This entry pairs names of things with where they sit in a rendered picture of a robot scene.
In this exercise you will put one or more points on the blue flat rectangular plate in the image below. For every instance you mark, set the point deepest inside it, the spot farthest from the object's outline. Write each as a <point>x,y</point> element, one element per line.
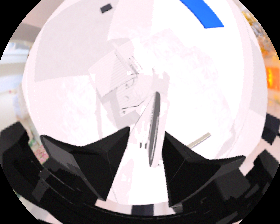
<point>204,13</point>

